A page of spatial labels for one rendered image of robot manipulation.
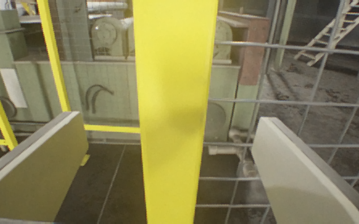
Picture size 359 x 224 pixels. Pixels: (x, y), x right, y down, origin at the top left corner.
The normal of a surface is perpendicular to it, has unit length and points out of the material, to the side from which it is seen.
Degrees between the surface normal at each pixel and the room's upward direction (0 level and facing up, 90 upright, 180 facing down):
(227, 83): 90
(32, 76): 90
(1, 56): 90
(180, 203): 90
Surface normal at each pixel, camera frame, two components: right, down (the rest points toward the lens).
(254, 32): 0.00, 0.47
